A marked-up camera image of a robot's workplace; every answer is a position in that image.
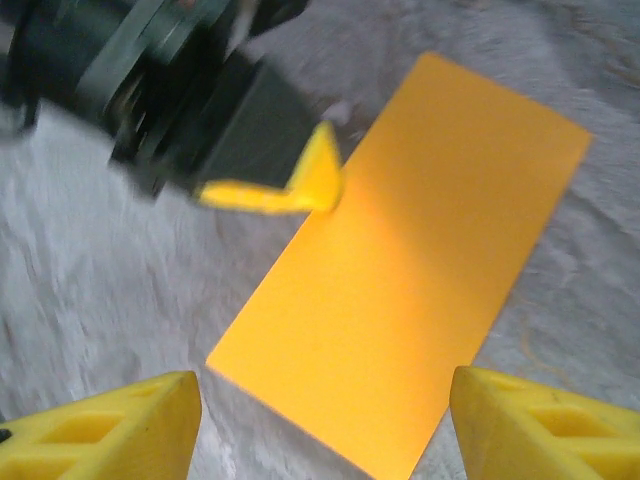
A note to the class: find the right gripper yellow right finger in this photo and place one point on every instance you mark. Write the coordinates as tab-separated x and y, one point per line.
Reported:
550	435

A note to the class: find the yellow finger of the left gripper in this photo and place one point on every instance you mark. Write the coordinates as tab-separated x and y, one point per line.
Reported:
322	175
250	197

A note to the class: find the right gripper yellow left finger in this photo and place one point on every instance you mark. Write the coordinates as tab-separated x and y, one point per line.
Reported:
100	435

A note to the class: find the orange paper sheet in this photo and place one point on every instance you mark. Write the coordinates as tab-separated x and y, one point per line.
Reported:
400	250

